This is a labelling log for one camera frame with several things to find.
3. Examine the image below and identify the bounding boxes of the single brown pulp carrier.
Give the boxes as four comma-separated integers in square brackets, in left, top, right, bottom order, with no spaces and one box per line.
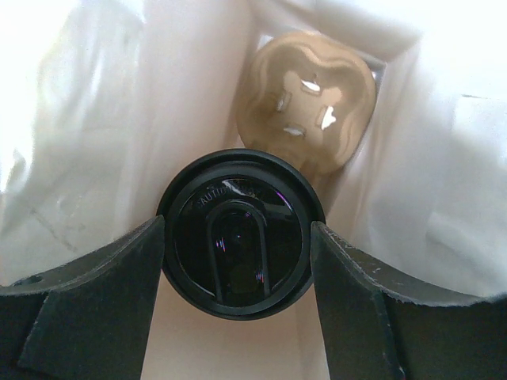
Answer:
[236,32,376,185]

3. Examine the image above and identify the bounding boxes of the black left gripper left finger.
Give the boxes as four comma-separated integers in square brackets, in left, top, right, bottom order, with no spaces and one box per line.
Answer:
[1,216,164,379]

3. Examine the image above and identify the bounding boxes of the black plastic cup lid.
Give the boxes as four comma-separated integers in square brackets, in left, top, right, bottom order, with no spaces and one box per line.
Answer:
[157,148,325,321]

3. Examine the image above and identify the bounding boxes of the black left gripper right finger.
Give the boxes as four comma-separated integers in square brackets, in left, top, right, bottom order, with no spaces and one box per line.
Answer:
[311,222,506,379]

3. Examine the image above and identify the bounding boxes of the brown paper takeout bag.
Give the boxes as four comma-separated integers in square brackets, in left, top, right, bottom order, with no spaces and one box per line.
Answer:
[1,1,506,379]

